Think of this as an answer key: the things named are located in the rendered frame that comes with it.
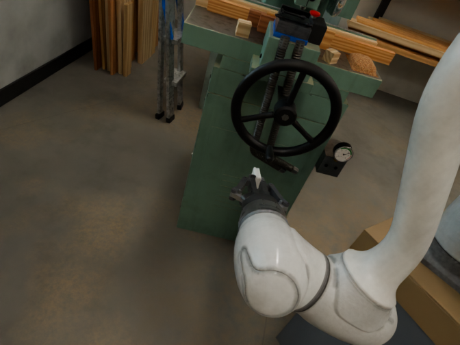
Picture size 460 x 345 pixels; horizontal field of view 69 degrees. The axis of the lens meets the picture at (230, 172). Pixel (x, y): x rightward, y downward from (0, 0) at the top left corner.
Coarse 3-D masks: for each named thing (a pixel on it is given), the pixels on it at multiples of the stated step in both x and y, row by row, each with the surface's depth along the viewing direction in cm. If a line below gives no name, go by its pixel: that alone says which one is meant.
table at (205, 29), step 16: (192, 16) 97; (208, 16) 101; (224, 16) 104; (192, 32) 94; (208, 32) 94; (224, 32) 94; (256, 32) 101; (208, 48) 97; (224, 48) 96; (240, 48) 96; (256, 48) 95; (256, 64) 91; (320, 64) 96; (336, 64) 98; (336, 80) 99; (352, 80) 99; (368, 80) 98; (368, 96) 101
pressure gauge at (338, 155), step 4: (336, 144) 109; (340, 144) 108; (344, 144) 107; (348, 144) 108; (336, 148) 108; (340, 148) 107; (344, 148) 107; (348, 148) 107; (336, 152) 108; (340, 152) 108; (344, 152) 108; (348, 152) 108; (352, 152) 108; (336, 156) 110; (340, 156) 109; (344, 156) 109; (348, 156) 109; (352, 156) 109; (336, 160) 113; (340, 160) 110; (344, 160) 110
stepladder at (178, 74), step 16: (160, 0) 166; (176, 0) 182; (160, 16) 171; (160, 32) 176; (176, 32) 186; (160, 48) 181; (160, 64) 187; (160, 80) 193; (176, 80) 196; (160, 96) 200; (160, 112) 208
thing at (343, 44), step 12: (216, 0) 102; (216, 12) 105; (228, 12) 104; (240, 12) 104; (336, 36) 106; (336, 48) 108; (348, 48) 108; (360, 48) 107; (372, 48) 107; (372, 60) 110; (384, 60) 109
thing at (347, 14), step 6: (330, 0) 116; (348, 0) 113; (354, 0) 113; (330, 6) 115; (348, 6) 114; (354, 6) 114; (342, 12) 116; (348, 12) 115; (354, 12) 115; (348, 18) 117
